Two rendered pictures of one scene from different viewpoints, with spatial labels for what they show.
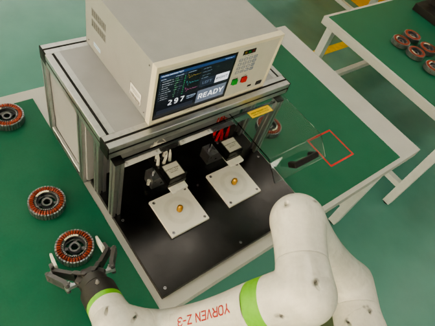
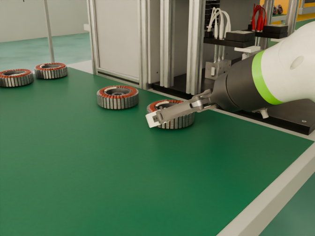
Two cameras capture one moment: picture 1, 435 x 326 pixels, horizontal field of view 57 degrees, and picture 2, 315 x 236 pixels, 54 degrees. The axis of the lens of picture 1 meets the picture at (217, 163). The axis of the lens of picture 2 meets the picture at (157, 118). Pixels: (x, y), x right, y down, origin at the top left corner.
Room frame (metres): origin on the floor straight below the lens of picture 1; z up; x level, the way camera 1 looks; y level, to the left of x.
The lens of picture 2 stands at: (-0.21, 0.26, 1.04)
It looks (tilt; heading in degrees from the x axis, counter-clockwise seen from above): 23 degrees down; 7
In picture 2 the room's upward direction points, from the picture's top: straight up
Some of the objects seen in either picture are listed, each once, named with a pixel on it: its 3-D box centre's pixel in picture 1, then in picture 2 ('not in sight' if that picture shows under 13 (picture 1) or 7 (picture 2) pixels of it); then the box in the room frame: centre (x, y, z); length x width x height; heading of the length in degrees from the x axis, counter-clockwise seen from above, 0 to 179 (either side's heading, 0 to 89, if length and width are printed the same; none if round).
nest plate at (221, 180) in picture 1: (233, 184); not in sight; (0.91, -0.08, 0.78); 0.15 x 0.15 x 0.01; 53
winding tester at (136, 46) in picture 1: (181, 37); not in sight; (1.01, 0.24, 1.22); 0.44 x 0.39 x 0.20; 143
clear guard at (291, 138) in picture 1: (272, 129); not in sight; (0.98, -0.13, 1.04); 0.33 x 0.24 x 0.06; 53
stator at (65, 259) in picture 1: (74, 248); (170, 113); (0.46, 0.31, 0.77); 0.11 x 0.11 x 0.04
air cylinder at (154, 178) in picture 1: (157, 176); (218, 68); (0.80, 0.18, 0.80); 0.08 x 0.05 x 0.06; 143
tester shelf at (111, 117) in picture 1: (172, 70); not in sight; (1.00, 0.25, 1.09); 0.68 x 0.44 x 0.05; 143
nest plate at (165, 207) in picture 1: (178, 210); not in sight; (0.71, 0.06, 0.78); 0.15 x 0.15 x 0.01; 53
